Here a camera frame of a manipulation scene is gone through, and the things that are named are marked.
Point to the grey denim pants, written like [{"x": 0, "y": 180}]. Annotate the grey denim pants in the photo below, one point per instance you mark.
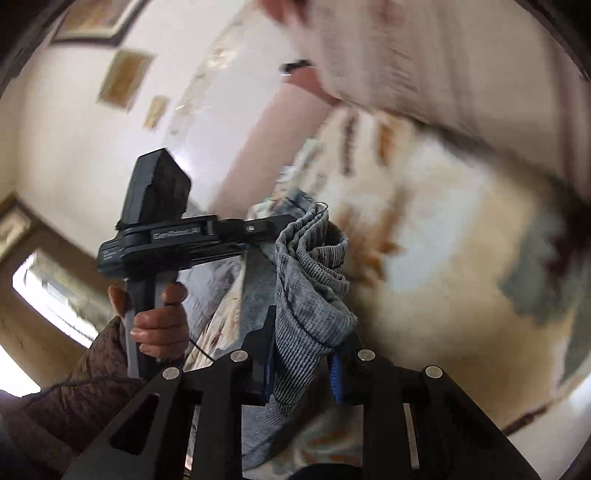
[{"x": 309, "y": 295}]

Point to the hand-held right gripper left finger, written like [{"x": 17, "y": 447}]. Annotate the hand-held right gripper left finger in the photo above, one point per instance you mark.
[{"x": 258, "y": 364}]

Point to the black clip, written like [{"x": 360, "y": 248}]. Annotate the black clip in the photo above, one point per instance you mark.
[{"x": 295, "y": 65}]

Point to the person's left forearm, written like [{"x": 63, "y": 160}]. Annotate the person's left forearm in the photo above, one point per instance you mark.
[{"x": 83, "y": 397}]

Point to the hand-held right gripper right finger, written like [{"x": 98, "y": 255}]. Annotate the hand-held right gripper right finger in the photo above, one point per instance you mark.
[{"x": 336, "y": 383}]

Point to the leaf print blanket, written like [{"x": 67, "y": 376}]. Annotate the leaf print blanket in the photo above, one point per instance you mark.
[{"x": 438, "y": 277}]

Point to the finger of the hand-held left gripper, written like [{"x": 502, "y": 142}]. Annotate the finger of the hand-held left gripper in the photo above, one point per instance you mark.
[{"x": 249, "y": 228}]

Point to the gold framed wall picture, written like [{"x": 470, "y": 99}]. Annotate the gold framed wall picture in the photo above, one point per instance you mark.
[{"x": 124, "y": 78}]

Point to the person's left hand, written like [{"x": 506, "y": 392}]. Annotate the person's left hand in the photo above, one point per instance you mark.
[{"x": 161, "y": 330}]

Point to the small gold framed picture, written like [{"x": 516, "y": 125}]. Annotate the small gold framed picture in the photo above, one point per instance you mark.
[{"x": 156, "y": 112}]

